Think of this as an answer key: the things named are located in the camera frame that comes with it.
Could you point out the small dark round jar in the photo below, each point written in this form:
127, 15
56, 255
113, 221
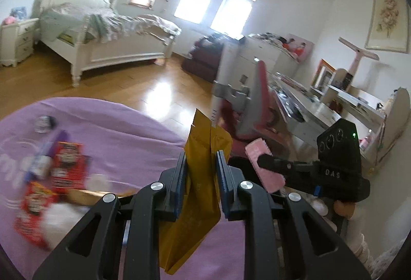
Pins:
45, 124

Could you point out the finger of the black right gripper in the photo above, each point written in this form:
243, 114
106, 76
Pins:
289, 169

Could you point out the purple white tube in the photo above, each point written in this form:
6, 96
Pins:
42, 162

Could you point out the pink white desk lamp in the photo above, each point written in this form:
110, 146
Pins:
359, 54

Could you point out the pink grey desk chair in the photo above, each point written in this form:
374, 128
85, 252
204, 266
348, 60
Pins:
246, 113

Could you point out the framed flower picture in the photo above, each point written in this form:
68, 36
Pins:
389, 26

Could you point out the pink rectangular packet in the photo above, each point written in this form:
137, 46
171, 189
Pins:
271, 181

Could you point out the ruffled bed blanket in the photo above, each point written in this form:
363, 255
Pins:
101, 24

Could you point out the red snack box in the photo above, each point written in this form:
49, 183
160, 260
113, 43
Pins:
69, 170
36, 201

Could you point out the red portrait photo canvas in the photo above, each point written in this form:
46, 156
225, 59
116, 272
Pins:
298, 47

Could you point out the white study desk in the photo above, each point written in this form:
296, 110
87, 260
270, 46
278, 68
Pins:
307, 115

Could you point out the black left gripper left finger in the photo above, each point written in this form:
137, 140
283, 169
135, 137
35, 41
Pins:
120, 235

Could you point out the gloved right hand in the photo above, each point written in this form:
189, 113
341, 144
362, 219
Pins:
354, 217

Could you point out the golden stick wrapper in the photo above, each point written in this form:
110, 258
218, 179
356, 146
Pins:
85, 197

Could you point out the white dresser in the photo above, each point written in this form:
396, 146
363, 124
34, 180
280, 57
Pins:
250, 52

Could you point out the white fluffy pompom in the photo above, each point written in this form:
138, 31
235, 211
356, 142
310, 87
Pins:
62, 216

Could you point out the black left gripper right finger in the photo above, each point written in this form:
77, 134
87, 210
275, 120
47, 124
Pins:
285, 238

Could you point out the purple tablecloth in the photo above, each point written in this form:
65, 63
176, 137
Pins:
126, 146

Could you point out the golden yellow snack bag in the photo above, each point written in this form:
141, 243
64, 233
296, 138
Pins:
200, 212

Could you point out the white bed frame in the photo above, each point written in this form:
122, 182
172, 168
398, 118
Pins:
84, 55

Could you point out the white nightstand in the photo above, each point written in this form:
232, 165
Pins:
17, 42

